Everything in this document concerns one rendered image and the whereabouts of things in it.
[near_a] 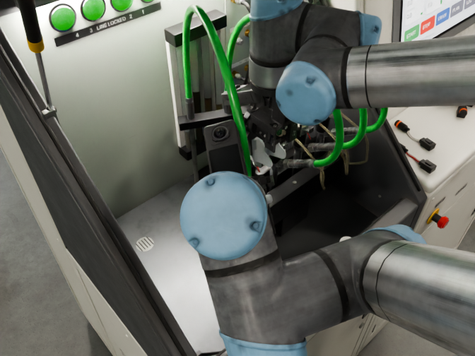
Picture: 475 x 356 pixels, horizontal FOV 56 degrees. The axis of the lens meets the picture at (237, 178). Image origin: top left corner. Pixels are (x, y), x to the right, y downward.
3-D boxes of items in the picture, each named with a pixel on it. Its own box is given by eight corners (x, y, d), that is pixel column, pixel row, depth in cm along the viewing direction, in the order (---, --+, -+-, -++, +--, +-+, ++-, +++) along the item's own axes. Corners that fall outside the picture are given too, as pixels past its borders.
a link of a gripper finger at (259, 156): (266, 186, 87) (268, 150, 81) (245, 169, 91) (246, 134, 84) (277, 178, 89) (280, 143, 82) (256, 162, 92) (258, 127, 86)
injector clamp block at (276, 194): (245, 263, 109) (247, 223, 98) (219, 238, 114) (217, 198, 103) (336, 194, 124) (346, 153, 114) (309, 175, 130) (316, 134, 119)
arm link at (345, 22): (360, 94, 62) (285, 76, 66) (376, 55, 70) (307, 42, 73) (372, 42, 57) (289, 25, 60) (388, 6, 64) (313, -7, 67)
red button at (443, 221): (437, 235, 122) (444, 223, 118) (424, 227, 124) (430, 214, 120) (447, 225, 124) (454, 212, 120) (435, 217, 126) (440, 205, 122)
